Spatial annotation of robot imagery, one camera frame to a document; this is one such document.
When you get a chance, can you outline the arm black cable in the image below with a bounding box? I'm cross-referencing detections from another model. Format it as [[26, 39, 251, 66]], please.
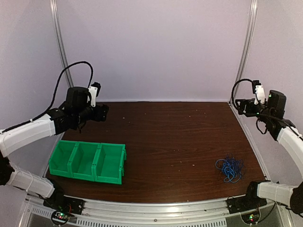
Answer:
[[51, 61, 94, 112], [231, 79, 254, 107]]

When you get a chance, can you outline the left aluminium frame post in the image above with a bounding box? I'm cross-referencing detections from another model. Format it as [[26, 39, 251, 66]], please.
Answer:
[[49, 0, 74, 87]]

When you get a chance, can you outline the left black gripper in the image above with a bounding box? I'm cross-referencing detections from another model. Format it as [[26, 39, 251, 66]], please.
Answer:
[[74, 103, 109, 126]]

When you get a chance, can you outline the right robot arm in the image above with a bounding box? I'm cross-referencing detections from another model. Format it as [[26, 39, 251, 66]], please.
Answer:
[[232, 86, 303, 215]]

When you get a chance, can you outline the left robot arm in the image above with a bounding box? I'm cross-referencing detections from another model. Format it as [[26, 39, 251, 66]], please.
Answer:
[[0, 82, 109, 210]]

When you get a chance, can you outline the right aluminium frame post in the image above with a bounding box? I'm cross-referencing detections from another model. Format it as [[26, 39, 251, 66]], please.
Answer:
[[228, 0, 258, 105]]

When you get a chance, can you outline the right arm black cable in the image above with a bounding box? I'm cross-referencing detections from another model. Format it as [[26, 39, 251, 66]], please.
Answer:
[[231, 79, 254, 107]]

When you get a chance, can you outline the middle green bin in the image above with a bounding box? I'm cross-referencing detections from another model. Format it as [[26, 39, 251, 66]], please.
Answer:
[[71, 142, 100, 182]]

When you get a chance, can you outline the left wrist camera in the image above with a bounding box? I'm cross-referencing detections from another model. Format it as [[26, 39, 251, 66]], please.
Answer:
[[88, 82, 102, 107]]

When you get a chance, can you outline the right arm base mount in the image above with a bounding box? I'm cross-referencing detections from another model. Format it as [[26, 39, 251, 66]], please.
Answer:
[[226, 195, 267, 225]]

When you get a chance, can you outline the front aluminium rail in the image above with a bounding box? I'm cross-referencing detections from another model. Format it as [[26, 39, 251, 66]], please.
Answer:
[[17, 195, 295, 227]]

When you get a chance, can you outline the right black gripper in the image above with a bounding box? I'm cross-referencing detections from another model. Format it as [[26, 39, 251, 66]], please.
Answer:
[[235, 98, 273, 123]]

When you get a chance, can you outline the dark blue cable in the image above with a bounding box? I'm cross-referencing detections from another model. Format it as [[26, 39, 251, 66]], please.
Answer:
[[215, 155, 244, 184]]

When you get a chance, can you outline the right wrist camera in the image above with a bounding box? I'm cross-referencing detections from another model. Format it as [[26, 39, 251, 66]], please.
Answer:
[[252, 80, 266, 105]]

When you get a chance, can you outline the aluminium frame post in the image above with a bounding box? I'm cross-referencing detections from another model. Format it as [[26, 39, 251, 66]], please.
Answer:
[[228, 0, 258, 105], [49, 0, 74, 87]]

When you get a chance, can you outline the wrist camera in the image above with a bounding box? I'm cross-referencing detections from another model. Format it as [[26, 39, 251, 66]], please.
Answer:
[[88, 82, 102, 107], [252, 80, 266, 105]]

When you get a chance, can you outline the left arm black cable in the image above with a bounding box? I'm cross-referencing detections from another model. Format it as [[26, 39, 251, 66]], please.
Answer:
[[51, 61, 94, 112]]

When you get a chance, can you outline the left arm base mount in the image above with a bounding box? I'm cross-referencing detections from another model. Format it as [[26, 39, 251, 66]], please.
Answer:
[[41, 196, 85, 227]]

